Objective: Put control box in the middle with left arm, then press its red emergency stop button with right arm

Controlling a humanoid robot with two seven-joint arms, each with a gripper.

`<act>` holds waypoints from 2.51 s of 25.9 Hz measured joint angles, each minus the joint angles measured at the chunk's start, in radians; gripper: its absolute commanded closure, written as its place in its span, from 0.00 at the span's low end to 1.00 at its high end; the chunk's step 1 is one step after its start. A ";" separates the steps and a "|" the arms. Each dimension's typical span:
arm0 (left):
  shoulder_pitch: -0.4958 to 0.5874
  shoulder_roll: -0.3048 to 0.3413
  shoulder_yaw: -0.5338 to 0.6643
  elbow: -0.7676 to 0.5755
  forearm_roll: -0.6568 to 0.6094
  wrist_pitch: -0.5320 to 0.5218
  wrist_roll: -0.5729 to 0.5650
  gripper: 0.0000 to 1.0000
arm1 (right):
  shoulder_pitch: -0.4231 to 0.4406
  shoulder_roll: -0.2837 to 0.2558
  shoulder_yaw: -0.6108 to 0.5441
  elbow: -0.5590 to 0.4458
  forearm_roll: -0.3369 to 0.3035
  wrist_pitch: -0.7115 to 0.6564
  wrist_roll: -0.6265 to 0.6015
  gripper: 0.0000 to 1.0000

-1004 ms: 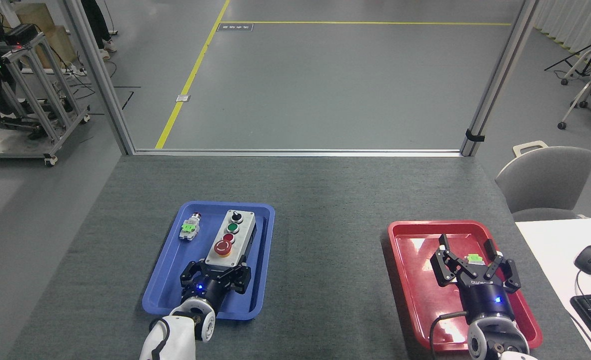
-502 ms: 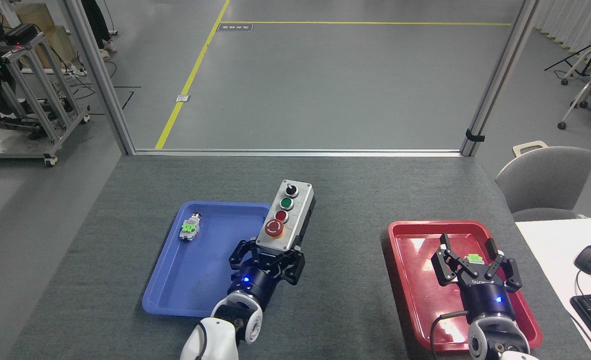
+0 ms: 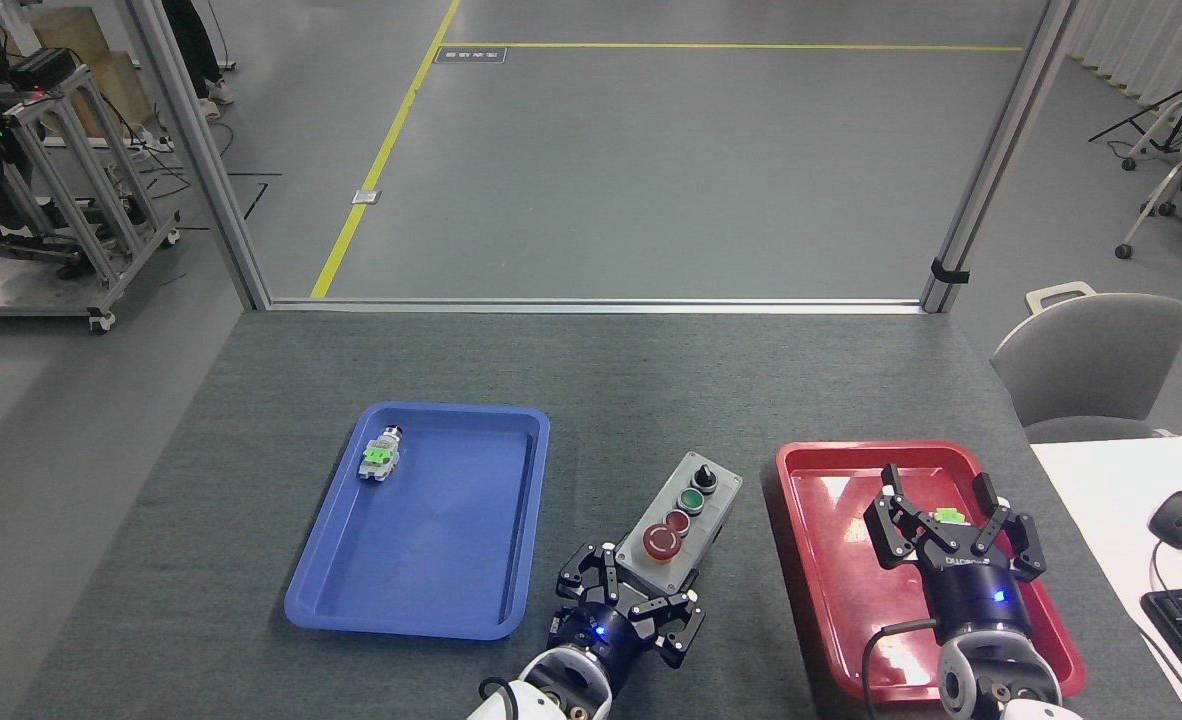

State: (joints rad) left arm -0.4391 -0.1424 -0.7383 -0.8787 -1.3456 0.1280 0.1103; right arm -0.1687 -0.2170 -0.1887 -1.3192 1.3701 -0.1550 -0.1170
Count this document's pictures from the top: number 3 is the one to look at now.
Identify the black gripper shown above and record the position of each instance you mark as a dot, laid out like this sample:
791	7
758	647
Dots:
976	590
599	635

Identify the grey control box with buttons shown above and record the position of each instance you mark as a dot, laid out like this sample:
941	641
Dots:
686	510

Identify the small push button green block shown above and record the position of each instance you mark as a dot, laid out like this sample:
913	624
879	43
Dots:
379	458

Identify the red plastic tray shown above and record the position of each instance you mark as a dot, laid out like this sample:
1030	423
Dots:
841	560

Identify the white desk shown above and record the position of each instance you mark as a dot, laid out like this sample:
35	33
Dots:
1101	500

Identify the blue plastic tray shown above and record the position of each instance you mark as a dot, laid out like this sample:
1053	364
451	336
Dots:
431	530

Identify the grey office chair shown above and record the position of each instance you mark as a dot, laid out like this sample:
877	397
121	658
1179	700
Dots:
1091	360

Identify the black stand legs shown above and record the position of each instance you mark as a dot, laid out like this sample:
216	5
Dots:
1136	118

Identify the silver floor socket plate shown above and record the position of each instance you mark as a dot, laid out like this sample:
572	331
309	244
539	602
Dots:
366	197

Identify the white curtain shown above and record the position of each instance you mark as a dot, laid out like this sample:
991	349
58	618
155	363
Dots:
1161	40

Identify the dark floor label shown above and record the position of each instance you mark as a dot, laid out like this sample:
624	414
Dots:
471	55

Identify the person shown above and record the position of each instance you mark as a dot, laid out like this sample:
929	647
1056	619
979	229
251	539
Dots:
191	40

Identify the small green switch part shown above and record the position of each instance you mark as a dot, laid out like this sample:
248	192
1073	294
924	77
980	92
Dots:
948	516

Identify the silver aluminium rail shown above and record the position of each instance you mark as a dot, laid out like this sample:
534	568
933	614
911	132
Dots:
601	305

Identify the silver aluminium post black clip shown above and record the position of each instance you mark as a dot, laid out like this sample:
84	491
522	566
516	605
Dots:
1001	150

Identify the aluminium frame cart on wheels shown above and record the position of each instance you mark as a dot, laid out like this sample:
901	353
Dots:
81	190

